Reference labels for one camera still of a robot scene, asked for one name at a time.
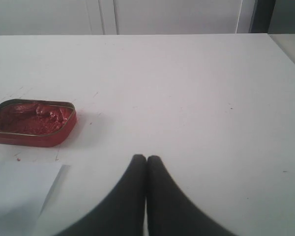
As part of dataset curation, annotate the white cabinet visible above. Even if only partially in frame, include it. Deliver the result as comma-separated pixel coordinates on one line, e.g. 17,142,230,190
0,0,255,35

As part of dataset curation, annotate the white paper sheet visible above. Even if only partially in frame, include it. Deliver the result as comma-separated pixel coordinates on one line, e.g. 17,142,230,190
0,161,70,236

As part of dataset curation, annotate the red ink pad tin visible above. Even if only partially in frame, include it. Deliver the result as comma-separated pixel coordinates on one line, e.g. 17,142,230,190
0,99,77,148

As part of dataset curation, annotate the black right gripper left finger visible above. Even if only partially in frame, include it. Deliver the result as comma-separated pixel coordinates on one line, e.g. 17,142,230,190
57,154,147,236

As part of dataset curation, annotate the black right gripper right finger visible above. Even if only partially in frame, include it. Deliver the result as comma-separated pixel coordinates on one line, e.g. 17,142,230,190
147,156,226,236

